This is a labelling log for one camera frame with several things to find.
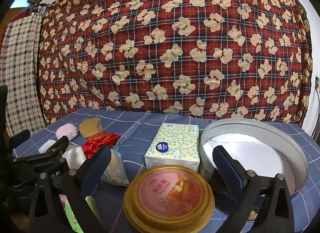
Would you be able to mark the round silver metal tin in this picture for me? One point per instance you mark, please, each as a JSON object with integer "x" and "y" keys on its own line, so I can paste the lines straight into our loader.
{"x": 257, "y": 146}

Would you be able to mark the white foam sponge block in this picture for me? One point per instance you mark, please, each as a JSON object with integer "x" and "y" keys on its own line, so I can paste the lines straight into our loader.
{"x": 46, "y": 145}

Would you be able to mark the clear bag with cotton swabs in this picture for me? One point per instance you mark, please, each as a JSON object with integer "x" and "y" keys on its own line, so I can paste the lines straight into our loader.
{"x": 115, "y": 173}

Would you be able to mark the blue plaid tablecloth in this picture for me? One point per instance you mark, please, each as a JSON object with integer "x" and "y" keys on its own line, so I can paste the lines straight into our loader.
{"x": 137, "y": 130}

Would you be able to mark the red embroidered satin pouch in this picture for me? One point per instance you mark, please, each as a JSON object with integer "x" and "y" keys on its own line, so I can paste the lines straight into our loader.
{"x": 97, "y": 140}

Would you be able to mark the wall power socket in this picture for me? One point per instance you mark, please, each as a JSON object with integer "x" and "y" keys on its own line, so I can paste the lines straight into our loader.
{"x": 317, "y": 83}

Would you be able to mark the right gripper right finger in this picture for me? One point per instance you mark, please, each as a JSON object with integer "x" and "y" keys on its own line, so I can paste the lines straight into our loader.
{"x": 276, "y": 213}

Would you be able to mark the yellow dotted tissue pack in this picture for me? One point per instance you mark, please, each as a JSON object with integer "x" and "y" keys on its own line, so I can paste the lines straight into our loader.
{"x": 174, "y": 144}

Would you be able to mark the gold pink tin lid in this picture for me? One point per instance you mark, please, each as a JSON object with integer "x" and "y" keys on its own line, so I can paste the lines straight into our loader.
{"x": 169, "y": 198}

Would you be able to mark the tan sponge block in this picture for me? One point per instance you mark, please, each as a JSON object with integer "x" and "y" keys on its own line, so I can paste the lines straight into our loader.
{"x": 90, "y": 127}

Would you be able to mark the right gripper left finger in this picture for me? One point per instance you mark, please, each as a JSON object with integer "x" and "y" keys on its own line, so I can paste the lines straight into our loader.
{"x": 46, "y": 211}

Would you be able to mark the pink fluffy pompom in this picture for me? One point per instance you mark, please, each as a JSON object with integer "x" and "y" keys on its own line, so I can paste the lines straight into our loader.
{"x": 69, "y": 130}

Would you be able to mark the red plaid bear blanket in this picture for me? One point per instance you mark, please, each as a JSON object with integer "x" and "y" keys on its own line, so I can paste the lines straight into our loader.
{"x": 210, "y": 59}

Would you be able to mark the white plastic wrapped item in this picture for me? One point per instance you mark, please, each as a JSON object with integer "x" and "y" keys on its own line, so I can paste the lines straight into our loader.
{"x": 74, "y": 156}

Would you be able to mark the white green checked cloth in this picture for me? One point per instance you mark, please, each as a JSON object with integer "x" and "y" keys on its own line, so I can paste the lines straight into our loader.
{"x": 19, "y": 72}

